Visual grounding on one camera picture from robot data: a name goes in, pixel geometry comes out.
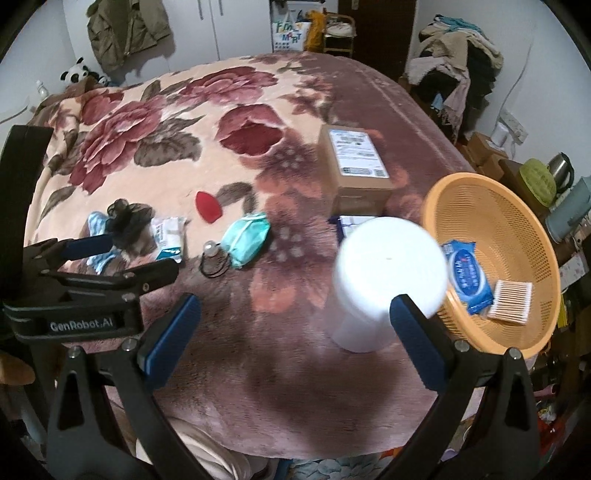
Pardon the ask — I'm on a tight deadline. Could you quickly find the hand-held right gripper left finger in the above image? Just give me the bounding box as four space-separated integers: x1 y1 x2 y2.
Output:
46 292 218 480

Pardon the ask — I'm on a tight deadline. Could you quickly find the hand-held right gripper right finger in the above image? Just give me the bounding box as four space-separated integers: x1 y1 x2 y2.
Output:
379 294 539 480

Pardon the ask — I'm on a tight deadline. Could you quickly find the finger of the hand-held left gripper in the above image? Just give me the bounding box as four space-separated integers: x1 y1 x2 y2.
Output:
23 233 116 278
41 261 179 298

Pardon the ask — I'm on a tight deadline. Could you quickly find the blue and white cloth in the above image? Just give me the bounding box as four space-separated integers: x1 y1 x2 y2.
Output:
87 211 126 271

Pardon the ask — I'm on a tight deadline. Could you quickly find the black mesh scrunchie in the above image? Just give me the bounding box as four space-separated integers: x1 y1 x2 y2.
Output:
106 198 156 254

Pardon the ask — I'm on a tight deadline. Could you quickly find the small white and blue packet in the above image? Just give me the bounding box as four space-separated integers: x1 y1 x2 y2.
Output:
150 217 188 265

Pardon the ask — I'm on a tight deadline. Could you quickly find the black hair tie with pearl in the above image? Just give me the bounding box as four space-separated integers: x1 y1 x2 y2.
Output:
199 240 232 279

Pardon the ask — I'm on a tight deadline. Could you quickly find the blue wet wipes packet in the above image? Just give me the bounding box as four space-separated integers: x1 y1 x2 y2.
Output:
447 251 496 315

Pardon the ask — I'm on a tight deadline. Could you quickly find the pack of cotton swabs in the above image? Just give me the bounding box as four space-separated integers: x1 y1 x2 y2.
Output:
488 281 533 322

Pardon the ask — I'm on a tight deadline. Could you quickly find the green face mask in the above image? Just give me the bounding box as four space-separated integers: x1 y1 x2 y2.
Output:
221 212 272 270

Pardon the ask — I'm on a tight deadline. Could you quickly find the orange plastic basket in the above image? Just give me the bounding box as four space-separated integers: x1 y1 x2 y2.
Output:
420 172 565 357

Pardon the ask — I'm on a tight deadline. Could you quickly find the white plastic bottle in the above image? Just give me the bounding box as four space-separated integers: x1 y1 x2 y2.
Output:
331 217 450 354

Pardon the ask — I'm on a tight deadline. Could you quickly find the red makeup sponge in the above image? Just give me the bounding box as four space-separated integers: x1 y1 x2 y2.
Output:
194 191 223 225

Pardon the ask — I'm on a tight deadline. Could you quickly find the floral fleece blanket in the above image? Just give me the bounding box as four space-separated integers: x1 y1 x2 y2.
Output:
18 52 481 462

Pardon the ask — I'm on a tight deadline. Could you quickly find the panda plush toy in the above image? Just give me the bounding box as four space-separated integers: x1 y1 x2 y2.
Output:
60 57 110 88

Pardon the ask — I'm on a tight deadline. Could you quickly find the cardboard box with label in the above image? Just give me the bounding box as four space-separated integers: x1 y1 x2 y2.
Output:
318 124 396 216

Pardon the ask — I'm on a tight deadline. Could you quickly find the green round container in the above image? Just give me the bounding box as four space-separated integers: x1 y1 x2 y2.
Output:
519 158 558 208

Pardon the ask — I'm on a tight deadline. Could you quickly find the grey green thermos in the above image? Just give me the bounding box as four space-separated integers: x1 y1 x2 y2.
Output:
546 175 591 241

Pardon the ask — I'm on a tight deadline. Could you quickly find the stack of cardboard boxes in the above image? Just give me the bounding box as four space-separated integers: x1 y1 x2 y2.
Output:
462 131 511 178

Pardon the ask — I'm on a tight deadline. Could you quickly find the olive green jacket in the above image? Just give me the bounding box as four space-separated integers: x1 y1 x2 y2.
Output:
87 0 173 73

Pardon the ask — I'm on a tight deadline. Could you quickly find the steel kettle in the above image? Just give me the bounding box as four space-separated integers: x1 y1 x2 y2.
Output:
547 152 576 193

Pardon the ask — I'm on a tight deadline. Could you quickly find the pile of clothes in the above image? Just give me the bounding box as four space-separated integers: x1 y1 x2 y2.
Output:
403 15 505 141

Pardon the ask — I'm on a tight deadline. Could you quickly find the white printed shopping bag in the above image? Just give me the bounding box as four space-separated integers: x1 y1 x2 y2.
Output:
271 20 309 53

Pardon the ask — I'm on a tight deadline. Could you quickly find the yellow fluffy item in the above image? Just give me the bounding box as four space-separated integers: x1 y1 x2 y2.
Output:
305 11 327 54

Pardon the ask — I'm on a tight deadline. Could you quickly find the dark wooden door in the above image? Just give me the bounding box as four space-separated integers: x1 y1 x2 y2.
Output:
337 0 415 80

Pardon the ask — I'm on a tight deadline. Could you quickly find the wooden chair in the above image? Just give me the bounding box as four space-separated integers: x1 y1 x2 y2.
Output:
323 16 357 59

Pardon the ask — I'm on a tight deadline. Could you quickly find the white wall socket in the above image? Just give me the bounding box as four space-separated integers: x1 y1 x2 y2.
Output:
493 110 528 145

